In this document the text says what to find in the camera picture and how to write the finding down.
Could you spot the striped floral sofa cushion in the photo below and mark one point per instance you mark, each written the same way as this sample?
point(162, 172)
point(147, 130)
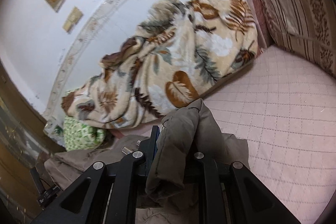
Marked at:
point(304, 27)

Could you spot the green checkered pillow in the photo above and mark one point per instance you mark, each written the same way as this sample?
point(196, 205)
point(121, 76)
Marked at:
point(79, 136)

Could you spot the grey-brown quilted puffer jacket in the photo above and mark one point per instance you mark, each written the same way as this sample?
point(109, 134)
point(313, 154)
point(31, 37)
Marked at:
point(168, 198)

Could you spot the floral patterned plastic sheet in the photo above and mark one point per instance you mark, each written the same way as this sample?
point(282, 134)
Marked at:
point(54, 131)

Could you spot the pink quilted mattress cover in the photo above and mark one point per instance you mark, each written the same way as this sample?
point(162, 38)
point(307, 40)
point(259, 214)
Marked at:
point(283, 106)

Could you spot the dark wooden glass cabinet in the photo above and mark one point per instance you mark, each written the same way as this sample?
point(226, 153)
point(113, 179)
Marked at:
point(24, 145)

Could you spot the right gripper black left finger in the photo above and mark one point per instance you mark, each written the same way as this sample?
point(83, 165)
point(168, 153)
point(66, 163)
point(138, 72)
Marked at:
point(105, 193)

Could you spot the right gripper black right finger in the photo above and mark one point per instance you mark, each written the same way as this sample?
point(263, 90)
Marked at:
point(231, 193)

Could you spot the beige leaf-print fleece blanket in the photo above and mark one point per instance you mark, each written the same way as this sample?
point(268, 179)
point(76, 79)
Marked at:
point(180, 53)

